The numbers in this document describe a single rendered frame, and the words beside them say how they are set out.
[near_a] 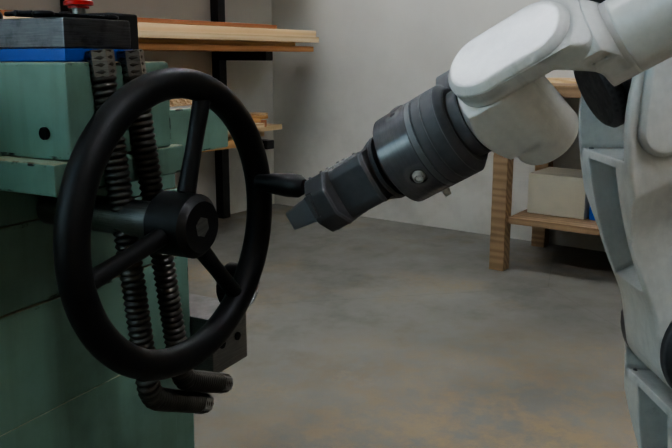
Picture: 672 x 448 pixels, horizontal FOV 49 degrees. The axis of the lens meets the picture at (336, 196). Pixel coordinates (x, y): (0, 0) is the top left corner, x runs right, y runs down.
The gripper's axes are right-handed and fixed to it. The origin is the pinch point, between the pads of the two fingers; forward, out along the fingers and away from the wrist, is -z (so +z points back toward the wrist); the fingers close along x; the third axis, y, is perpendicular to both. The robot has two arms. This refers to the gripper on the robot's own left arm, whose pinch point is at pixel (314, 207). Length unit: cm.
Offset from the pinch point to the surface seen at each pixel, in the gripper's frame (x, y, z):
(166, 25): 226, 101, -158
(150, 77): -13.7, 17.0, 0.6
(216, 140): 19.1, 14.0, -19.8
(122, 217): -12.4, 8.5, -11.5
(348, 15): 353, 79, -127
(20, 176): -17.1, 16.2, -15.3
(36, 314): -13.8, 4.8, -27.5
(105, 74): -11.0, 20.5, -5.7
